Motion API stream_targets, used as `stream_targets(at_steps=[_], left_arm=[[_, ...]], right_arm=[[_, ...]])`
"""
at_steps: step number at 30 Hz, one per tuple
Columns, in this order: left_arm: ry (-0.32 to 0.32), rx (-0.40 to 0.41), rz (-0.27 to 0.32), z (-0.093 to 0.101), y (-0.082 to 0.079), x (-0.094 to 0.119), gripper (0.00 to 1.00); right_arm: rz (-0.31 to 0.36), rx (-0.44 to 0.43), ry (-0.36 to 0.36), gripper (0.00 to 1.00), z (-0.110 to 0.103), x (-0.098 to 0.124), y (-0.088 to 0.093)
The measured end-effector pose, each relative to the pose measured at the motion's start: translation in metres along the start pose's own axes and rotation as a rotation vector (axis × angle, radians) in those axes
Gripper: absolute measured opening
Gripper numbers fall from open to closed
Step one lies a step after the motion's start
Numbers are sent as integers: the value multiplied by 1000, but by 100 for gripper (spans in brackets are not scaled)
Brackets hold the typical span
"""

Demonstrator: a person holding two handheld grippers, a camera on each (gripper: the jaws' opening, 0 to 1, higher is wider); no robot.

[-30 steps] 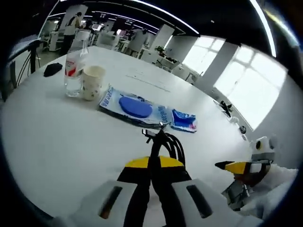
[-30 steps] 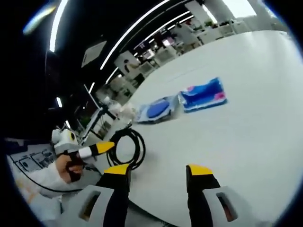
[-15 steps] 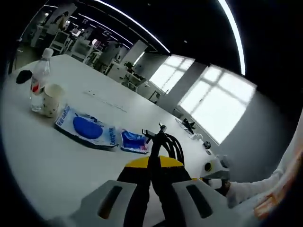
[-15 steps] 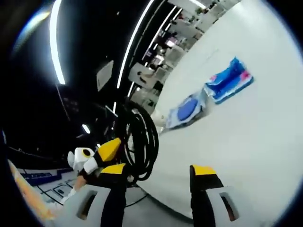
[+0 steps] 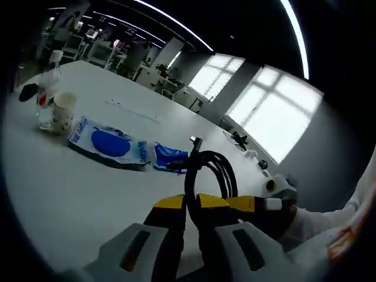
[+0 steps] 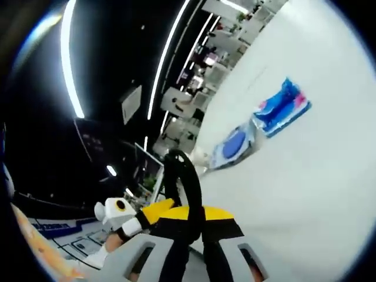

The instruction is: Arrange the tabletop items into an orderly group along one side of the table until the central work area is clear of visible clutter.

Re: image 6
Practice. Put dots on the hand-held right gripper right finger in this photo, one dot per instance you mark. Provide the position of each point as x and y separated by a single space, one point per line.
223 235

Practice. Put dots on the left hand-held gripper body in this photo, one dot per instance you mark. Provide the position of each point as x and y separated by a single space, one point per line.
113 213

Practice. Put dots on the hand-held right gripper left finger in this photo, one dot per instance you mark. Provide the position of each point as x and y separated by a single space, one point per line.
164 252

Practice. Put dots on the cream paper cup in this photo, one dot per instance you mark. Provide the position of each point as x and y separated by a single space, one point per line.
201 155

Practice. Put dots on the blue wet wipes packet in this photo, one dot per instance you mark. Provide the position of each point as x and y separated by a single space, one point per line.
233 145

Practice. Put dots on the blue tissue packet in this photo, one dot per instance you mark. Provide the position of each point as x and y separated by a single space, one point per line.
282 108

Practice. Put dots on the person's left hand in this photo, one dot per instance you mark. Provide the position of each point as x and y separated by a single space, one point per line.
115 242

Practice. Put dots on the computer monitor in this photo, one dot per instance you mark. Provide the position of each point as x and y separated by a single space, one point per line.
151 173

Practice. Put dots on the white table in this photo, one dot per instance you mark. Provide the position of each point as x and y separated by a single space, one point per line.
293 191

